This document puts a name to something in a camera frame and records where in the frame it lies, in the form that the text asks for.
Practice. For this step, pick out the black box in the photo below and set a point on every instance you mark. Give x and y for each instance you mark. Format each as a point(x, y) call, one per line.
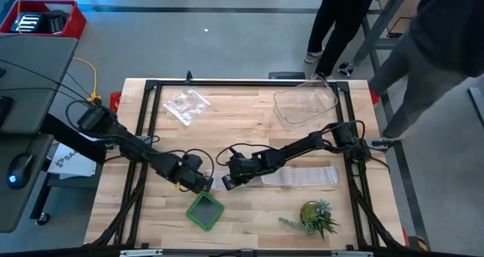
point(54, 22)

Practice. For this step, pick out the black aluminium table frame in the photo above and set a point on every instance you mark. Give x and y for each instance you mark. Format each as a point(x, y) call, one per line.
point(246, 83)

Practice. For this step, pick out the black clamp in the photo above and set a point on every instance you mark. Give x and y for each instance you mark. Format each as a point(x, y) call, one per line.
point(188, 77)

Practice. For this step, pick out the clear plastic bag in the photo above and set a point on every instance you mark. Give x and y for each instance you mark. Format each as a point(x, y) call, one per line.
point(186, 106)

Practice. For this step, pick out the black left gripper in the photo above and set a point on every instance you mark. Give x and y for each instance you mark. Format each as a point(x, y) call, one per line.
point(185, 174)

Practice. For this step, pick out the black caster wheel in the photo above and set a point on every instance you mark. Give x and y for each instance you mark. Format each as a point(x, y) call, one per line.
point(43, 219)
point(346, 69)

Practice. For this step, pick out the red plastic crate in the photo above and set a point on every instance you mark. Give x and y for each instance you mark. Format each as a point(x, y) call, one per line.
point(77, 24)

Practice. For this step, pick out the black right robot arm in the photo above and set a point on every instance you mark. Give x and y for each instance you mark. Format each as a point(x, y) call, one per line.
point(302, 145)

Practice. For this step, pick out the black device with white stripes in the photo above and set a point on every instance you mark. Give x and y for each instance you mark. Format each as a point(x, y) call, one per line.
point(26, 22)

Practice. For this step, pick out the potted succulent plant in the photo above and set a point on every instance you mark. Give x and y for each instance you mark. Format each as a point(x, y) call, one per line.
point(311, 211)

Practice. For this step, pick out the white printed paper sheet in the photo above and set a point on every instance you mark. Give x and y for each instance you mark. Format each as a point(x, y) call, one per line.
point(75, 166)

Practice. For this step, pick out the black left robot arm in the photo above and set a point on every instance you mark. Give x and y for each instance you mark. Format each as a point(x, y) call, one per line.
point(132, 147)

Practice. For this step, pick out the grey desk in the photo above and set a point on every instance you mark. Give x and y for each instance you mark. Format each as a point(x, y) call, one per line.
point(34, 79)

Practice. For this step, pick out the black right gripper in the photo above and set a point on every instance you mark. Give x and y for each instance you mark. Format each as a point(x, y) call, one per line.
point(249, 168)

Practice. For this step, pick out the green and black square tray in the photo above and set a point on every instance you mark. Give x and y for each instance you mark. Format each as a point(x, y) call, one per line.
point(204, 211)

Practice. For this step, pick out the grey metal bar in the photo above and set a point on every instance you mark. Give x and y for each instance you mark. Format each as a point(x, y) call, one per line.
point(476, 102)

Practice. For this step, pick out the black desk support bar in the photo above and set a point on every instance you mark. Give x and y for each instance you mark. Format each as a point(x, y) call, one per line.
point(68, 136)

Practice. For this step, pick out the person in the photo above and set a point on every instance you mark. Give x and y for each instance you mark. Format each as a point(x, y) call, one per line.
point(340, 22)
point(435, 60)

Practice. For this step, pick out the orange and black block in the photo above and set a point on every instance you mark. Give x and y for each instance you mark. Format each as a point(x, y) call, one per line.
point(419, 243)

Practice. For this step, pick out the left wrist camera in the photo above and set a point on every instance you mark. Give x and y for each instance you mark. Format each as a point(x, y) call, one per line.
point(206, 184)

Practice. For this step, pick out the black computer mouse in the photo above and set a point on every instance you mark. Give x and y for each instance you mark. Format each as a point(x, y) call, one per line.
point(20, 166)

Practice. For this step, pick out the silver bracket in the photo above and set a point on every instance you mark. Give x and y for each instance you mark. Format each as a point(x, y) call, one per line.
point(140, 252)
point(351, 253)

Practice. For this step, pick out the clear plastic bin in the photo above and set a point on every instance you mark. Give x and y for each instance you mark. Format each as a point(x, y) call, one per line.
point(302, 106)

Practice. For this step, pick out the red corner clamp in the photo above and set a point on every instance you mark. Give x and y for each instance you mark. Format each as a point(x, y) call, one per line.
point(115, 100)
point(405, 236)
point(374, 97)

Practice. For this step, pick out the yellow tag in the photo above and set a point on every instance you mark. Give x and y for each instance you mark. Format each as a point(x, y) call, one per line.
point(176, 187)

